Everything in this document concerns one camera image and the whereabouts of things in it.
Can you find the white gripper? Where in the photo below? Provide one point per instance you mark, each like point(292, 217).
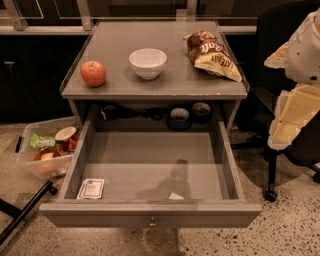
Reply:
point(304, 58)

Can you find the grey top drawer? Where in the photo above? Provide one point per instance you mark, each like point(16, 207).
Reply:
point(141, 165)

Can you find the grey drawer cabinet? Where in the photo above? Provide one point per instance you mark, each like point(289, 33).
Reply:
point(112, 43)

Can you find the black office chair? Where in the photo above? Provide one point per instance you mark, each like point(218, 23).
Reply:
point(274, 28)

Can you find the brown yellow chip bag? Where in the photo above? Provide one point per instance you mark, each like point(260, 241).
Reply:
point(209, 53)

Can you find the black tape roll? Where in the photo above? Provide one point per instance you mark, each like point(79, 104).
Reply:
point(201, 112)

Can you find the blue tape roll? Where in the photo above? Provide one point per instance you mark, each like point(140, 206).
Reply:
point(179, 119)

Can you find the white ceramic bowl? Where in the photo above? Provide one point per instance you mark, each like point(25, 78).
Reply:
point(148, 63)

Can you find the small white paper scrap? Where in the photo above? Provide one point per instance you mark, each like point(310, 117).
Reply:
point(174, 196)

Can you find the red apple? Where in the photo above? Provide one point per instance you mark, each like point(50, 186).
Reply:
point(93, 73)

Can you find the white paper packet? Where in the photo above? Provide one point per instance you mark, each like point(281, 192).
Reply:
point(91, 189)

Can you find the small white bowl in bin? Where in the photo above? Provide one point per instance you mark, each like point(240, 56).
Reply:
point(65, 133)

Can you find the clear plastic storage bin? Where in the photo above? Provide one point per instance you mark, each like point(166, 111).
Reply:
point(50, 162)

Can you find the green snack bag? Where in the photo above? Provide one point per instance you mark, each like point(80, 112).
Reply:
point(42, 142)

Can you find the black metal stand leg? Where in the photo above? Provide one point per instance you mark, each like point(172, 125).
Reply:
point(18, 214)

